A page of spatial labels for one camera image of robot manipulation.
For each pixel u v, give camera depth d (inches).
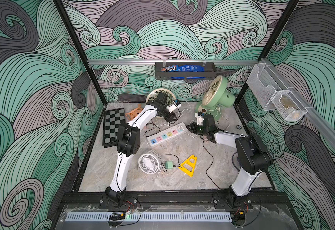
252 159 19.1
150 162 30.2
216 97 33.9
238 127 41.0
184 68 36.3
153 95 39.5
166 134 38.5
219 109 42.1
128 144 22.9
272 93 28.6
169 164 33.1
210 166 33.6
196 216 27.5
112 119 41.8
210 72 37.4
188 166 33.7
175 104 33.5
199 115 34.8
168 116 33.7
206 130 30.0
